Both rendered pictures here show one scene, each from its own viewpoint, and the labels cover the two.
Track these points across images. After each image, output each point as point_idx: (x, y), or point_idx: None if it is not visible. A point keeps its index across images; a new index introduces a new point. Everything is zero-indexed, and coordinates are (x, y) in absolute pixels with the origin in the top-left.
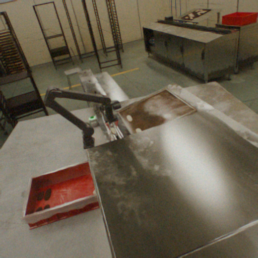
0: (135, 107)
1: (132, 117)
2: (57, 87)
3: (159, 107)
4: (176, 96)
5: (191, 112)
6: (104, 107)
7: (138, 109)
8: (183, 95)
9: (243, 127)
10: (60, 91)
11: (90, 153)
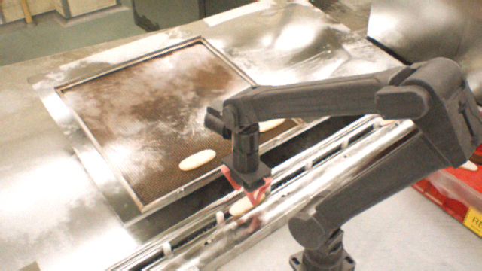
0: (127, 158)
1: (188, 155)
2: (385, 89)
3: (159, 95)
4: (121, 66)
5: (208, 43)
6: (253, 131)
7: (151, 144)
8: (125, 56)
9: (263, 1)
10: (417, 64)
11: None
